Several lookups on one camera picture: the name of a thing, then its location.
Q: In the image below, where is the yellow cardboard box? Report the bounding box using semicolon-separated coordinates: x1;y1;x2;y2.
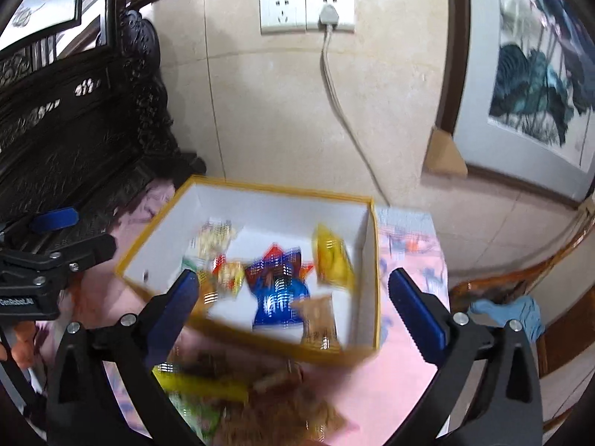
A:
115;174;383;367

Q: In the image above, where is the orange-red snack packet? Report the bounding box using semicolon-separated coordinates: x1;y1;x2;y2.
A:
210;256;246;297

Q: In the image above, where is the person's left hand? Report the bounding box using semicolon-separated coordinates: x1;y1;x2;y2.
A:
0;321;40;369

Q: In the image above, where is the blue round snack packet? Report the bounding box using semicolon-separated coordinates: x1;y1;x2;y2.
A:
244;243;313;332

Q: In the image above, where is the yellow clear snack packet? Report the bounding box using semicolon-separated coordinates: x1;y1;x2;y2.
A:
312;224;356;287

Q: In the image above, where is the pile of snack packets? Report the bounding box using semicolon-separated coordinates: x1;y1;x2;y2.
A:
153;353;349;446

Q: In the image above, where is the clear packet with white pieces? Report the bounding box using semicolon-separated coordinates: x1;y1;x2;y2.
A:
190;219;234;258

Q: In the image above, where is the dark carved wooden bench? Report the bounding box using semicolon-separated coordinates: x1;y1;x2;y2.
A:
0;0;208;254

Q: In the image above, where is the brown snack packet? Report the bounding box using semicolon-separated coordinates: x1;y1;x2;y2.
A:
289;294;343;350

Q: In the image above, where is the grey power cable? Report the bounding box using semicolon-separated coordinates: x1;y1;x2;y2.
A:
320;23;392;208

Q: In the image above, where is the blue cloth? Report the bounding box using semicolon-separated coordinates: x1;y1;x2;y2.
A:
466;294;546;343

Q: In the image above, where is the white wall socket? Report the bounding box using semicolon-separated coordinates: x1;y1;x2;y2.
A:
259;0;308;35
304;0;356;35

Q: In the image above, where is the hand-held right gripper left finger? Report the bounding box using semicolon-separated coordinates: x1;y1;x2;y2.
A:
45;269;202;446

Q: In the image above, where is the wooden chair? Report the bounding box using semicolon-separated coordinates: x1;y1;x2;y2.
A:
447;220;595;428

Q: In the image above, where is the yellow-green stick snack packet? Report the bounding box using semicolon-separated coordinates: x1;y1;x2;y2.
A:
152;365;250;403

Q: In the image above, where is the framed lotus painting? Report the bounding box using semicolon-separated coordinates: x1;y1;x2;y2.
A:
439;0;595;207

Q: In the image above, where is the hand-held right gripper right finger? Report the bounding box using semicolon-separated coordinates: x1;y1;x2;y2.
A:
385;267;544;446

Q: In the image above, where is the bird painting panel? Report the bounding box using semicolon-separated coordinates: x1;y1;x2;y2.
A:
0;0;87;54

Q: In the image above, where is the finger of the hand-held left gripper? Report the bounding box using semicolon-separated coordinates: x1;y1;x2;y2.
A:
0;207;78;243
45;233;118;273

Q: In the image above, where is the cardboard corner protector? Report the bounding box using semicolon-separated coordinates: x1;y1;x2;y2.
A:
424;125;469;178

